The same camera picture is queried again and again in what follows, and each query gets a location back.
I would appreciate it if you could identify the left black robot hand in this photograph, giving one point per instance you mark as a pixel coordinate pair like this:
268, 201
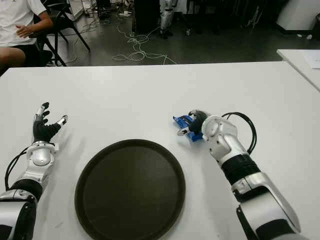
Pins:
42, 130

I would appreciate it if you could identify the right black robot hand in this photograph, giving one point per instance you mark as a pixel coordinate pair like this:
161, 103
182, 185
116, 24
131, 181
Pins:
196, 125

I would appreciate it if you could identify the blue Oreo packet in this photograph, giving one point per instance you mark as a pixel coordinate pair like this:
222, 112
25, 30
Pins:
181, 121

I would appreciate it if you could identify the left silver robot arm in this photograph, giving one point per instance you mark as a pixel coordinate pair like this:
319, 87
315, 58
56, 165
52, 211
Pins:
40, 156

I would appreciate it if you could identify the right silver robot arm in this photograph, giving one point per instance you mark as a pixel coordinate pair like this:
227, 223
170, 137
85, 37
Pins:
240, 165

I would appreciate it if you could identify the round dark brown tray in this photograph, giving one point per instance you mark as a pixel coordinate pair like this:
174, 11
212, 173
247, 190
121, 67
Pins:
130, 190

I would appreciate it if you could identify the small white floor object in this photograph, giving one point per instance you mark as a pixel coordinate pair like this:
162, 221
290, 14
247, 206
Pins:
188, 32

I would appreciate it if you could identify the black folding chair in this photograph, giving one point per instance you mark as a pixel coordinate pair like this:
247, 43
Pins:
62, 17

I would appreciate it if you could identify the seated person in white shirt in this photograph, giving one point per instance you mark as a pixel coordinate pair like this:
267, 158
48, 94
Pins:
15, 15

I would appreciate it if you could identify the white side table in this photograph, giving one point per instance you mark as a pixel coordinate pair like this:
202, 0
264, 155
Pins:
297, 62

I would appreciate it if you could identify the black cabinet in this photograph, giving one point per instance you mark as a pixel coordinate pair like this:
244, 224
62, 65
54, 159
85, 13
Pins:
147, 15

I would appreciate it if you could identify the white board panel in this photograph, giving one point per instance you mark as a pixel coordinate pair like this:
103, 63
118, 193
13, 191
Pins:
75, 8

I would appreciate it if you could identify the white power strip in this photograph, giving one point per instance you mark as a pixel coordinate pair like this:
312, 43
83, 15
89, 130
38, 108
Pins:
125, 13

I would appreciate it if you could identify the white paper sheet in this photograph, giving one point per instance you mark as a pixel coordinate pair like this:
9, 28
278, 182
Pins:
313, 61

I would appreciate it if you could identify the white machine housing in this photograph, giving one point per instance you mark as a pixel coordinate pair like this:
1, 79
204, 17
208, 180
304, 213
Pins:
297, 15

